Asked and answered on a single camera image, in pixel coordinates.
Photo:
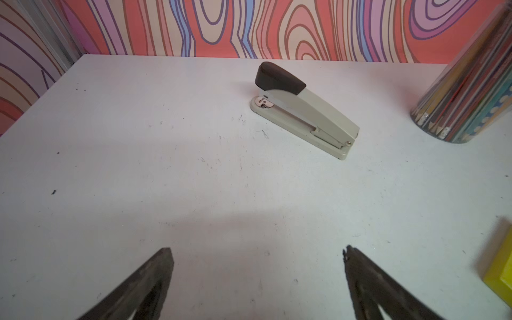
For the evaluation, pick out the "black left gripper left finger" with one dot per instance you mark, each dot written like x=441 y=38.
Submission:
x=142 y=295

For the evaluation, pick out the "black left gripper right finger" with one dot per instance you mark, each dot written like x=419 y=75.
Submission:
x=373 y=292

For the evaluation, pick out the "yellow block horizontal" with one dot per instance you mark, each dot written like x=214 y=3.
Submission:
x=498 y=275

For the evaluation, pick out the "clear cup of pencils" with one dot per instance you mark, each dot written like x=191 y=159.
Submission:
x=475 y=89

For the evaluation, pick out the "grey stapler black handle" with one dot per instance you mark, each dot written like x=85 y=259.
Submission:
x=286 y=101

